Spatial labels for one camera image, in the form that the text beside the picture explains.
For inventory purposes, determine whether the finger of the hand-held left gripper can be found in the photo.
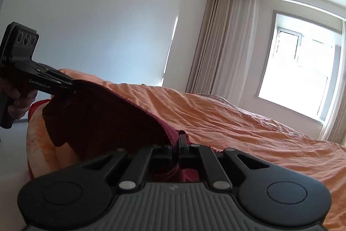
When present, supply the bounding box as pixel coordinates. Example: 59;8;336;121
53;83;78;94
36;65;75;85

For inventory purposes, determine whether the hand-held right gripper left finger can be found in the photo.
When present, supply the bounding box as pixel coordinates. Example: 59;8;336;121
78;144;179;191

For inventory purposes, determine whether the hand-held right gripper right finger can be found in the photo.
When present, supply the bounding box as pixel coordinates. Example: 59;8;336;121
178;134;271;191

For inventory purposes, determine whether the maroon knit garment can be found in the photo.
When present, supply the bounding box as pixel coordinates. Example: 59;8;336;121
43;79;225;183

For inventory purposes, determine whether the person's left hand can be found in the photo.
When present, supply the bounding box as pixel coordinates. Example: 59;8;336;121
3;79;39;121

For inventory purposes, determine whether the orange blanket with red trim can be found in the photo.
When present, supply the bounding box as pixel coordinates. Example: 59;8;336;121
26;100;82;180

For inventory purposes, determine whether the orange bed cover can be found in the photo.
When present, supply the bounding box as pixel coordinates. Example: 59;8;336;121
27;68;346;231

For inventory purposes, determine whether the beige curtain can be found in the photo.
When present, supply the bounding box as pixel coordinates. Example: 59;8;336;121
328;112;346;145
186;0;230;96

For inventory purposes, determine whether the sheer white curtain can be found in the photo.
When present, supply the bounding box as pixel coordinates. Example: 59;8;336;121
213;0;260;102
318;102;339;142

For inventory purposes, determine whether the grey framed window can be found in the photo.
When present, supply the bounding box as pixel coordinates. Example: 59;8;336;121
254;10;346;124

